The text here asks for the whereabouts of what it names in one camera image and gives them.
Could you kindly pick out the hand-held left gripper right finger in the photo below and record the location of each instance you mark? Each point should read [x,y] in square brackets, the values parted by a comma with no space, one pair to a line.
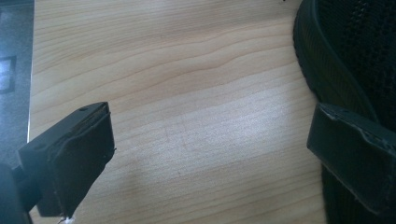
[351,155]

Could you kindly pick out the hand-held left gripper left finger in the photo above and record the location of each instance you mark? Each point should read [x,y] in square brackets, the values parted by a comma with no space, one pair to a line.
[71,155]

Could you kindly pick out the black mesh shoe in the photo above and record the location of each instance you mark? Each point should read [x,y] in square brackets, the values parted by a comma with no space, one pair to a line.
[348,56]

